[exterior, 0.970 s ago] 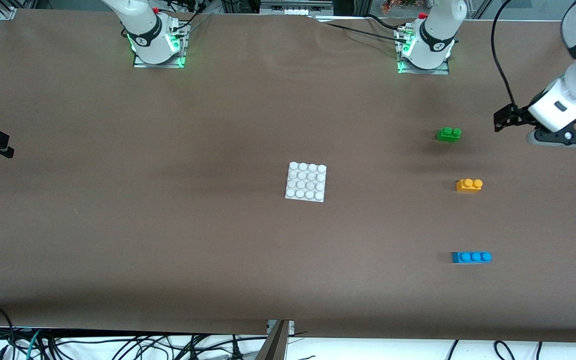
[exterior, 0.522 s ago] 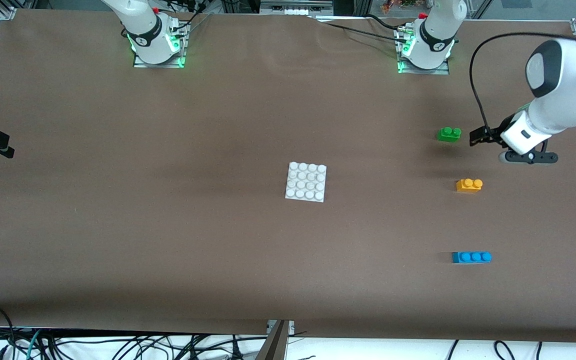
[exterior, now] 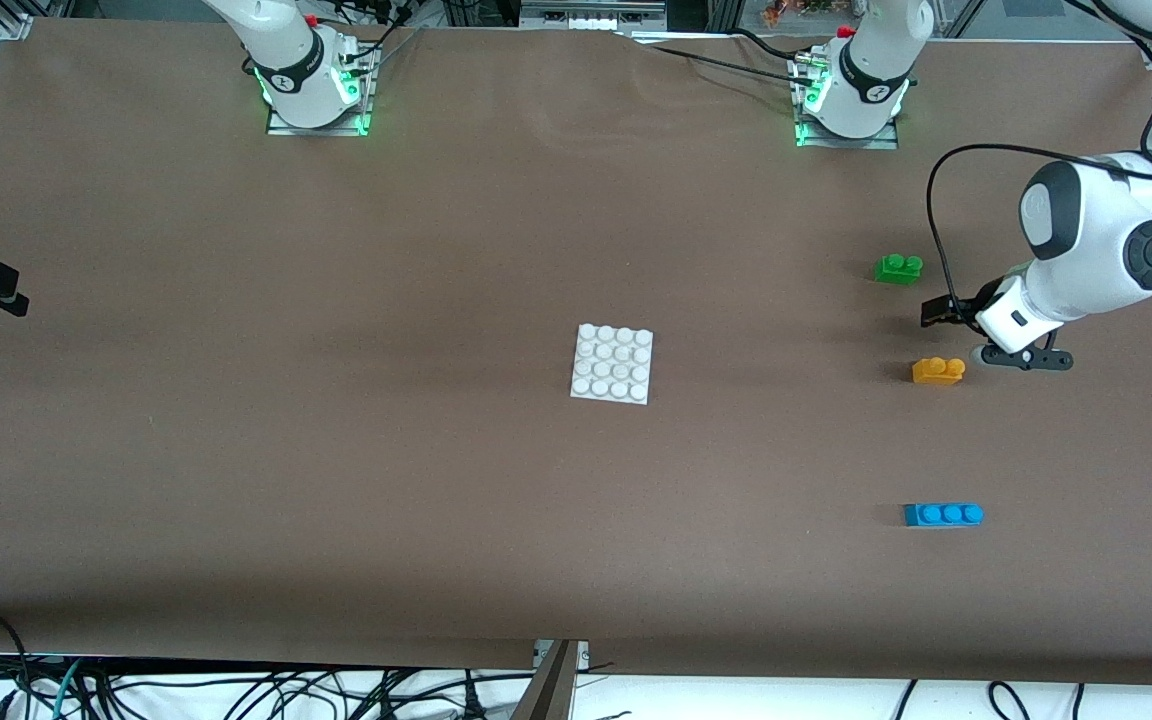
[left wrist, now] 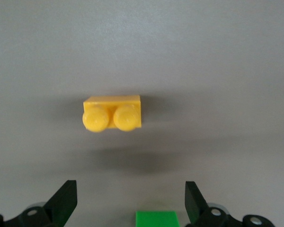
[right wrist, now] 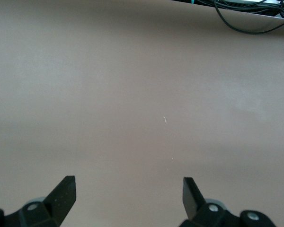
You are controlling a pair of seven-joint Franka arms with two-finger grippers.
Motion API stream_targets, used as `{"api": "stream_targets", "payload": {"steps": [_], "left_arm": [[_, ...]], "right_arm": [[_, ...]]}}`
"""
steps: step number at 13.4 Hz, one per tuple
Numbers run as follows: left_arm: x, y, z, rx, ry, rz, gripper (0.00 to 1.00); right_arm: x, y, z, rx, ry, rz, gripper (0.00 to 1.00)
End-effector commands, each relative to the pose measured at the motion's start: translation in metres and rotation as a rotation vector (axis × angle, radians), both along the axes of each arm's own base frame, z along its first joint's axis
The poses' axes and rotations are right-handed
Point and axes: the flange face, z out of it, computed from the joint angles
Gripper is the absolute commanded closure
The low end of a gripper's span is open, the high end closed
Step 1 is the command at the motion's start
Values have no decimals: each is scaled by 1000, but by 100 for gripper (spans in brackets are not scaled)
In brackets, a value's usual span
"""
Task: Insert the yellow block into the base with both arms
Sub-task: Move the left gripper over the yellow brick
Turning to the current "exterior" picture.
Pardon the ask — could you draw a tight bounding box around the grey metal rack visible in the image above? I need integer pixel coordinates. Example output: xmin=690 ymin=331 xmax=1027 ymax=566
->
xmin=519 ymin=0 xmax=669 ymax=33

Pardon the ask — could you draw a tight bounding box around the white studded base plate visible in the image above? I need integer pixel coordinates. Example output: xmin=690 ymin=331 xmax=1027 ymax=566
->
xmin=570 ymin=324 xmax=655 ymax=406

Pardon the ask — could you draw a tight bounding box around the black base cable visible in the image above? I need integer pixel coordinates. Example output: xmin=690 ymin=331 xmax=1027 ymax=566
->
xmin=321 ymin=0 xmax=427 ymax=76
xmin=729 ymin=28 xmax=819 ymax=59
xmin=648 ymin=44 xmax=805 ymax=77

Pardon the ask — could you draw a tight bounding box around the teal cable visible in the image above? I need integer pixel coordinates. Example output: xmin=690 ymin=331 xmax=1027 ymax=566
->
xmin=48 ymin=658 xmax=85 ymax=720

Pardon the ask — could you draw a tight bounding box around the dark metal beam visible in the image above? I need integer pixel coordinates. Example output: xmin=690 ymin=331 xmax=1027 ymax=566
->
xmin=508 ymin=640 xmax=579 ymax=720

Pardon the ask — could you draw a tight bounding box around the aluminium frame corner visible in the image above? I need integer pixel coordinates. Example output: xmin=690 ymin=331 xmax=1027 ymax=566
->
xmin=0 ymin=0 xmax=72 ymax=41

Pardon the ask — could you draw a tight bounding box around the brown table cover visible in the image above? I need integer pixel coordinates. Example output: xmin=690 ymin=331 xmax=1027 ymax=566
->
xmin=0 ymin=18 xmax=1152 ymax=687

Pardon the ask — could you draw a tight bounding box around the green two-stud block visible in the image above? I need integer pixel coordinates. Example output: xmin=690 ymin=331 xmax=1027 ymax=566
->
xmin=873 ymin=254 xmax=925 ymax=286

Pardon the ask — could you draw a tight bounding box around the blue three-stud block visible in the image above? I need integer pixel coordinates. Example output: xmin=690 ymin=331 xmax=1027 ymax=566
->
xmin=903 ymin=503 xmax=985 ymax=529

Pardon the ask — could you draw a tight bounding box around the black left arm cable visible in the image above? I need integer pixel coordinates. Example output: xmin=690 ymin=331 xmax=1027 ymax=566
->
xmin=926 ymin=145 xmax=1152 ymax=311

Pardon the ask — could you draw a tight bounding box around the orange red clutter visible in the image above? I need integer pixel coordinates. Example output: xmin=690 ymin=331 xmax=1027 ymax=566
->
xmin=762 ymin=0 xmax=839 ymax=28

